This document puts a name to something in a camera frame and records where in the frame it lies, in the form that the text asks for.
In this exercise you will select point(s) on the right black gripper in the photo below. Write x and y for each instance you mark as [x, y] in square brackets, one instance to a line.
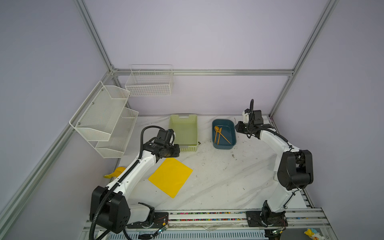
[239, 127]

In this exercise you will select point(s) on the small yellow toy figure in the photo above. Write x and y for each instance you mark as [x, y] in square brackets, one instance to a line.
[314, 235]

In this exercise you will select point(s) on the orange plastic spoon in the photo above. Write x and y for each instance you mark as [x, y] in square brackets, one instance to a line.
[216, 133]

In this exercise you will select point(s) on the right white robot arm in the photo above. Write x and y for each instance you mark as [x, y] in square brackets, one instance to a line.
[293, 166]

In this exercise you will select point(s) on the aluminium cage frame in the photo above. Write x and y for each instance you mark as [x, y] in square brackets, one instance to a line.
[18, 203]

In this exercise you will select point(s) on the teal plastic tray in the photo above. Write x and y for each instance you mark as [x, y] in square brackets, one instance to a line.
[228, 130]

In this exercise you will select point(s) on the white wire wall basket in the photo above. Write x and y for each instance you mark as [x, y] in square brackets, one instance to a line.
[150, 80]

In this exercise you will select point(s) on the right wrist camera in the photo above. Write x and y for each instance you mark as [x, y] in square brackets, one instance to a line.
[246, 116]

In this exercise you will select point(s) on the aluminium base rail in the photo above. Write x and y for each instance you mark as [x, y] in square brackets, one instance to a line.
[230, 225]

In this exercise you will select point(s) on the light green plastic basket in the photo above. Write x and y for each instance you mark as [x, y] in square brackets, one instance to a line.
[186, 131]

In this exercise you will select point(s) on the white two-tier mesh shelf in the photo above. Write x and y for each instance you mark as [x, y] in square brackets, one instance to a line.
[105, 121]

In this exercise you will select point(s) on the yellow banana toy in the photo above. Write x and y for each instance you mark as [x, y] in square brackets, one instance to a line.
[117, 172]

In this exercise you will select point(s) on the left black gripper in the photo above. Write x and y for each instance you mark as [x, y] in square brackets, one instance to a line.
[176, 151]

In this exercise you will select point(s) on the yellow paper napkin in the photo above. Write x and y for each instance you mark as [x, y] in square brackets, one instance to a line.
[170, 176]

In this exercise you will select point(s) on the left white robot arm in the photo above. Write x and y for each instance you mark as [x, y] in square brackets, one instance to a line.
[110, 211]

